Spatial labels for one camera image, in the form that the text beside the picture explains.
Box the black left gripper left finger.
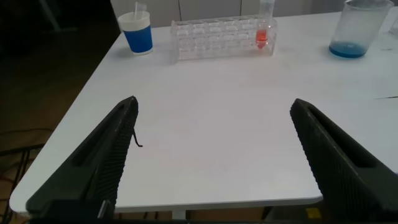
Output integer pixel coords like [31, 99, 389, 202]
[25, 95, 139, 220]

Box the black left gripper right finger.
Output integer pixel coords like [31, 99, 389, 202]
[289, 98, 398, 224]

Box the test tube with red pigment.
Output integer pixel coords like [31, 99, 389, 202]
[256, 0, 276, 50]

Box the clear plastic beaker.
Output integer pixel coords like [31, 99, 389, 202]
[328, 0, 395, 59]

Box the clear acrylic test tube rack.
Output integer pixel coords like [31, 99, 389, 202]
[169, 14, 279, 65]

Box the grey metal chair leg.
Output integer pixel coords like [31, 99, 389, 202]
[0, 142, 46, 224]

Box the blue and white cup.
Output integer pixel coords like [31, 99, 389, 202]
[117, 11, 154, 56]

